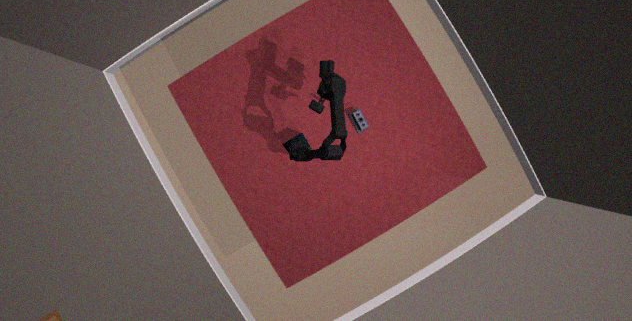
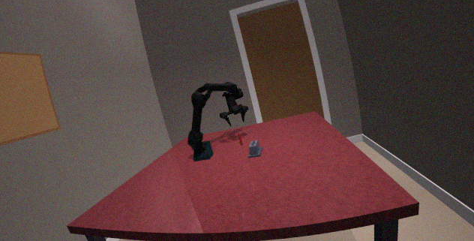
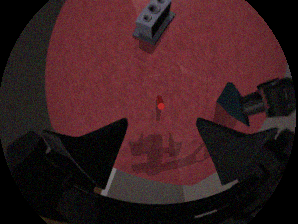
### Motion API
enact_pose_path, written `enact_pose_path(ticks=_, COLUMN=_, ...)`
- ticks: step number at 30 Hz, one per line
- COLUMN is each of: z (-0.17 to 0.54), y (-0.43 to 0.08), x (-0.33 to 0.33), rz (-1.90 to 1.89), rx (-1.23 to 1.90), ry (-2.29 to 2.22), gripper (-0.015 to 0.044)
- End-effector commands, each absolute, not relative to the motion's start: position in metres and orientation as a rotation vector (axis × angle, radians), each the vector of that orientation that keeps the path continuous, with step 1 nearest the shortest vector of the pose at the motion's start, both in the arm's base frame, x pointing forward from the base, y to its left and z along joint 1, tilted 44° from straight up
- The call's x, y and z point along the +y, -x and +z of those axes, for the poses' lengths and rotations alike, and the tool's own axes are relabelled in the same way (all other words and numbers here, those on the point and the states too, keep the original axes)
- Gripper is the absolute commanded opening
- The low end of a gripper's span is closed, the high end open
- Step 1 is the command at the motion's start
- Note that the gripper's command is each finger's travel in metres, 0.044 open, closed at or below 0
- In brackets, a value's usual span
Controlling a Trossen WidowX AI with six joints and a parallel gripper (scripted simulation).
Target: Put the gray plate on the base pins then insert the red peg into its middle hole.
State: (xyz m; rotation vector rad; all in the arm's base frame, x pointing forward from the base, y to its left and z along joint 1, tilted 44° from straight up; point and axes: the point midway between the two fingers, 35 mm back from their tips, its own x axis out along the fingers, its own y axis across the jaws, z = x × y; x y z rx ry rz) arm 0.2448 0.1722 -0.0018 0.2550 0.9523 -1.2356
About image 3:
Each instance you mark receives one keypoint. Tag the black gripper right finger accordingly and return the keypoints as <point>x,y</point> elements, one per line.
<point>231,151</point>

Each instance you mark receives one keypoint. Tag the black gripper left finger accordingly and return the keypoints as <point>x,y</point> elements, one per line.
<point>94,153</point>

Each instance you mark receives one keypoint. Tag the red peg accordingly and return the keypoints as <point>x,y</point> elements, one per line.
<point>159,101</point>

